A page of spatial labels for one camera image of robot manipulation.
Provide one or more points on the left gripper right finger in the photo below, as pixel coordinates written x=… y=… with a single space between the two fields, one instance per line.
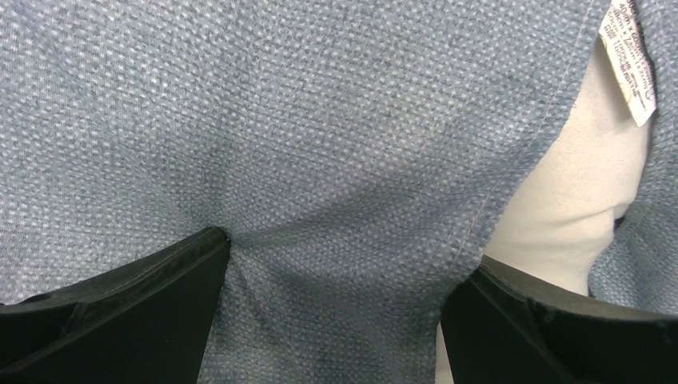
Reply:
x=502 y=325

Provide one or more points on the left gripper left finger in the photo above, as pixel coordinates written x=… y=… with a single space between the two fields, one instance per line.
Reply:
x=147 y=321

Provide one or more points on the cream white pillow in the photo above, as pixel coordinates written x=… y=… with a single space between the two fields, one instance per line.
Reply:
x=562 y=216

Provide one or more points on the patchwork and blue pillowcase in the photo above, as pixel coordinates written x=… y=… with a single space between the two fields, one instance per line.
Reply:
x=358 y=154

